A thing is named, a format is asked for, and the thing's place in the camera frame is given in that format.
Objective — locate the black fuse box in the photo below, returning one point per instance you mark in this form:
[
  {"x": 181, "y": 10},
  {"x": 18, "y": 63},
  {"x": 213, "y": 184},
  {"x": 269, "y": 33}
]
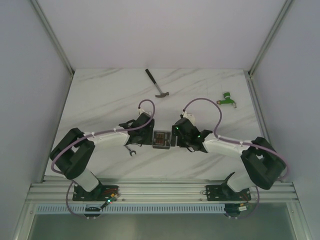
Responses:
[{"x": 161, "y": 146}]

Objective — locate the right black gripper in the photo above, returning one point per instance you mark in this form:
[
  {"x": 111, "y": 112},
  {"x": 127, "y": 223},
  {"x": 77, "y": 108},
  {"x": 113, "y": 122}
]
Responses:
[{"x": 174, "y": 131}]

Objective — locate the black handled claw hammer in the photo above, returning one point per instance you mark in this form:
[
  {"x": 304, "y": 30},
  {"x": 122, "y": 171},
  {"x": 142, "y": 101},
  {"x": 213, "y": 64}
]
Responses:
[{"x": 161, "y": 93}]

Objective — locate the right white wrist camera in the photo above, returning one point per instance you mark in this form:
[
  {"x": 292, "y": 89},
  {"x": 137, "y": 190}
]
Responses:
[{"x": 189, "y": 116}]

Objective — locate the green red plastic connector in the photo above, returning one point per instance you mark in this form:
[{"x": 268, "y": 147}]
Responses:
[{"x": 227, "y": 100}]

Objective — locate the left aluminium corner post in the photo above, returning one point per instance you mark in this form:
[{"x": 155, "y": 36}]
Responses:
[{"x": 52, "y": 36}]

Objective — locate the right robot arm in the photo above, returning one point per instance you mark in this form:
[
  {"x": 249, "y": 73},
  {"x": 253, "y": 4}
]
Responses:
[{"x": 262, "y": 166}]

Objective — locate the aluminium front rail frame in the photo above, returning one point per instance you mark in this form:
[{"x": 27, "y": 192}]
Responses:
[{"x": 54, "y": 189}]

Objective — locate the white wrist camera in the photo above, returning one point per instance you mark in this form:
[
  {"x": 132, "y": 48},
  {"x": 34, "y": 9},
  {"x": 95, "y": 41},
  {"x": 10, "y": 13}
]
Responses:
[
  {"x": 142, "y": 111},
  {"x": 189, "y": 116}
]

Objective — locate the silver combination wrench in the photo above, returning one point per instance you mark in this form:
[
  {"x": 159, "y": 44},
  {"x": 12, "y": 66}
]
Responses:
[{"x": 131, "y": 151}]

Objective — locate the aluminium corner post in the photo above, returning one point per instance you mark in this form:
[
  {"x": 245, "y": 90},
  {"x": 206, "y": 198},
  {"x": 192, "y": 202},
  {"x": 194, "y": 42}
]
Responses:
[
  {"x": 52, "y": 36},
  {"x": 276, "y": 26}
]

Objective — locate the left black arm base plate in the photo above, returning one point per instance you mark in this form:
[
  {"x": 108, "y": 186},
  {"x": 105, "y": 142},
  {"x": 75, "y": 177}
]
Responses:
[{"x": 99, "y": 194}]

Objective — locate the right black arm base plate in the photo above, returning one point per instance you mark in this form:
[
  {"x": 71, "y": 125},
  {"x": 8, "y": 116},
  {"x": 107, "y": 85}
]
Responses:
[{"x": 215, "y": 193}]

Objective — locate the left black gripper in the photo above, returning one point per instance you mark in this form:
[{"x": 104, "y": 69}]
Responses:
[{"x": 149, "y": 132}]

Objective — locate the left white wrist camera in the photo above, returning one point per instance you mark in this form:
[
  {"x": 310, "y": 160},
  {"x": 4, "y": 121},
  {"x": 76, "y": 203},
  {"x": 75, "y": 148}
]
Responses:
[{"x": 142, "y": 111}]

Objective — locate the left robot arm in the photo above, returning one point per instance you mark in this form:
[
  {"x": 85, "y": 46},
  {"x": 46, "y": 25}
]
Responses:
[{"x": 72, "y": 154}]

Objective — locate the slotted grey cable duct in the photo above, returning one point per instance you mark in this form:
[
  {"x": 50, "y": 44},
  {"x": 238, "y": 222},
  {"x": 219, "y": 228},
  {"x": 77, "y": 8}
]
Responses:
[{"x": 135, "y": 208}]

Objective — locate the right aluminium corner post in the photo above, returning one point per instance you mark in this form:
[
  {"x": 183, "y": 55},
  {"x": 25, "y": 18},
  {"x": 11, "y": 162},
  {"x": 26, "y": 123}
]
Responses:
[{"x": 276, "y": 26}]

